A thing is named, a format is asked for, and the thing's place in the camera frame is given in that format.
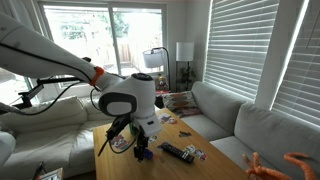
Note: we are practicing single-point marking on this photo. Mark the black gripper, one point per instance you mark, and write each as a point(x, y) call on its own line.
point(142, 139)

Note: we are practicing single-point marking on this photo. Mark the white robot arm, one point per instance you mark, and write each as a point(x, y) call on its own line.
point(33, 50)

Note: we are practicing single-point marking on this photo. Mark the small stuffed toy figure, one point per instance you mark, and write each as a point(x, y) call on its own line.
point(162, 82)

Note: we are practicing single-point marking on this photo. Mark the orange octopus plush toy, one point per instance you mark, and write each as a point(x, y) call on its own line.
point(263, 171)

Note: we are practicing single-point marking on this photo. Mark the black remote control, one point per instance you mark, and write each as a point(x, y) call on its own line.
point(177, 152)

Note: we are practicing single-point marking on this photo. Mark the reindeer face sticker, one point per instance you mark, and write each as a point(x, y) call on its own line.
point(168, 119)

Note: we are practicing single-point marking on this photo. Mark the dark small sticker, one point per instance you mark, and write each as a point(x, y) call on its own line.
point(185, 134)

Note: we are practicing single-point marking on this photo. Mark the small cartoon sticker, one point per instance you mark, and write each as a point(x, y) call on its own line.
point(189, 149)
point(200, 155)

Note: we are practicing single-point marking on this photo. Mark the cushion with orange ovals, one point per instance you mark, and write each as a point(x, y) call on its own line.
point(180, 100)

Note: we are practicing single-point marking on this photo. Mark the dark potted plant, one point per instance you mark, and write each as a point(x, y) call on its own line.
point(187, 75)

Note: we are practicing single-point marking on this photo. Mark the cream white sofa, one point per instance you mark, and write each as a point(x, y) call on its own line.
point(50, 150)

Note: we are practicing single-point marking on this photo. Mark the arc floor lamp white shade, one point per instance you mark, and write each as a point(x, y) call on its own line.
point(154, 58)

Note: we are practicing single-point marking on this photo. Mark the floor lamp cylindrical white shade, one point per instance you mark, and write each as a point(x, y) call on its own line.
point(185, 51)

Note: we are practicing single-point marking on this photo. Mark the sliding glass window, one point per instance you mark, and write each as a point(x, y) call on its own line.
point(140, 33)

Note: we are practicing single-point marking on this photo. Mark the grey sofa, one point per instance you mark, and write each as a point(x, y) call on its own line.
point(266, 133)

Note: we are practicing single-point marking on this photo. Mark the white window blind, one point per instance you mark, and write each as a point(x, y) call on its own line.
point(303, 76)
point(240, 43)

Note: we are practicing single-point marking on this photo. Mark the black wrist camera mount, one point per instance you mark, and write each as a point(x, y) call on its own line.
point(118, 126)

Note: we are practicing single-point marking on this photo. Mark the black camera stand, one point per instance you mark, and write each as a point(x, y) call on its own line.
point(56, 80)

